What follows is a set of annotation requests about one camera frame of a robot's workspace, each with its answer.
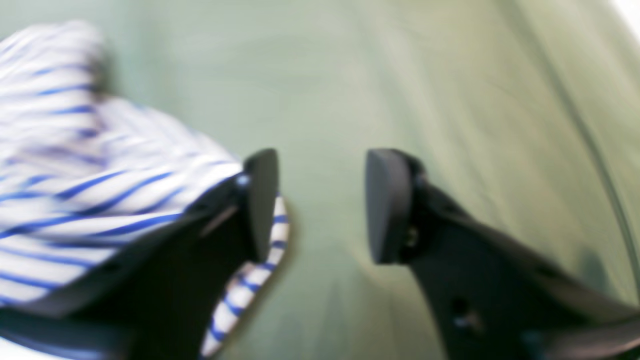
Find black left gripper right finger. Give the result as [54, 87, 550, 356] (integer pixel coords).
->
[365, 148, 640, 360]

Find blue white striped t-shirt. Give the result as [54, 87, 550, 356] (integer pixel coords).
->
[0, 21, 289, 360]

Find green table cloth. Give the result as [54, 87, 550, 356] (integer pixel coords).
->
[1, 0, 639, 360]

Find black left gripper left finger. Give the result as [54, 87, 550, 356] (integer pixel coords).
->
[1, 148, 279, 360]

